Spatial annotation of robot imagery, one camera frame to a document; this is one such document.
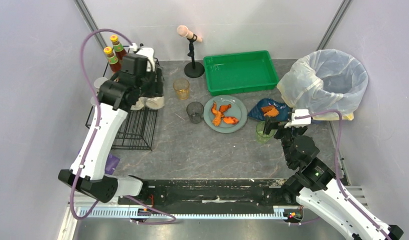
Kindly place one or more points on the sauce bottle yellow cap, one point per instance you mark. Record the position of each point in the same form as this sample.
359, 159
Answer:
113, 61

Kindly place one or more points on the orange chicken wing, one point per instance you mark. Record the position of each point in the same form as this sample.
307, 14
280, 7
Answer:
214, 108

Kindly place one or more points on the blue label spice jar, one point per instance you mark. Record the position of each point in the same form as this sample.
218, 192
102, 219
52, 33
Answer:
99, 81

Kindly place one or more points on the trash bin with plastic bag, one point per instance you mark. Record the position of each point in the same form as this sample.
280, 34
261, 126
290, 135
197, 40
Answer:
327, 79

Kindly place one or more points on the green plastic tray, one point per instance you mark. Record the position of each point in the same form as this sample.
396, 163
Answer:
244, 72

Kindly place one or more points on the amber glass cup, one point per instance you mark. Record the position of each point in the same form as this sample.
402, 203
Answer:
181, 87

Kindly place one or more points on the grey round plate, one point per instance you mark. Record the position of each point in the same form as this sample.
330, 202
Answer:
237, 110

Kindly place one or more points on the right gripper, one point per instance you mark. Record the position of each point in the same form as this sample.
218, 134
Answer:
279, 127

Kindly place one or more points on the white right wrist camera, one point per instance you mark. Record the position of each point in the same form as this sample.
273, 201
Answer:
299, 118

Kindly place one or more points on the smoky grey glass cup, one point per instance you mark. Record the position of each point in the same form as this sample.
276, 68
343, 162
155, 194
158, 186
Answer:
195, 111

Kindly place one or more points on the black wire rack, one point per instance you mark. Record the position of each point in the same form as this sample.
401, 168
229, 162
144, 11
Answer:
137, 130

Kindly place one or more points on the orange fried chicken piece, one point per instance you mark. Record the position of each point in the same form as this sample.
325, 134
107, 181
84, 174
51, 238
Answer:
230, 120

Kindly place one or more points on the beige microphone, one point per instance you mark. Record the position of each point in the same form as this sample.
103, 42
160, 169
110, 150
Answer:
184, 32

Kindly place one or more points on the dark blue leaf plate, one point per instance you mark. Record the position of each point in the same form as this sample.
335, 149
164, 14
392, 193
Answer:
257, 114

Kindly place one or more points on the glass jar silver rim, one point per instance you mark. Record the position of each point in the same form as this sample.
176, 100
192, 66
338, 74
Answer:
140, 104

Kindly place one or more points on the brown fried food piece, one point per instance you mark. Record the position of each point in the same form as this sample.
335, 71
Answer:
268, 108

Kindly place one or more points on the orange chicken drumstick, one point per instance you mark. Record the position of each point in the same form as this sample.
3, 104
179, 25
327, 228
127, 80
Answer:
224, 108

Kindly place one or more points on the black microphone stand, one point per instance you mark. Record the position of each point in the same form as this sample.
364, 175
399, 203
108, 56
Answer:
193, 69

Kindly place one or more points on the green glass cup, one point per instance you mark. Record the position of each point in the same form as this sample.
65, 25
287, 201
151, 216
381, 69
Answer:
261, 137

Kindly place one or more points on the purple plastic base cover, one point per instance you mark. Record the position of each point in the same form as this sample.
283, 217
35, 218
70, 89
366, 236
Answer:
111, 164

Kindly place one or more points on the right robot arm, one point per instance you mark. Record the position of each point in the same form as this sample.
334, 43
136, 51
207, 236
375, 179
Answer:
315, 186

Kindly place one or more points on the orange breaded chicken strip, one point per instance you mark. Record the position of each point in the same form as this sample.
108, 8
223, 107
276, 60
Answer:
217, 119

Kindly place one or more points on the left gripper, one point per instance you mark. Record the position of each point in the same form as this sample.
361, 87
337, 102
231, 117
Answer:
153, 88

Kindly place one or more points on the orange breaded food piece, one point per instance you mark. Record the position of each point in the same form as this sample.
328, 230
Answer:
272, 113

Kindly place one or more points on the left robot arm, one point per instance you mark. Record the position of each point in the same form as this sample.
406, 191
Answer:
114, 100

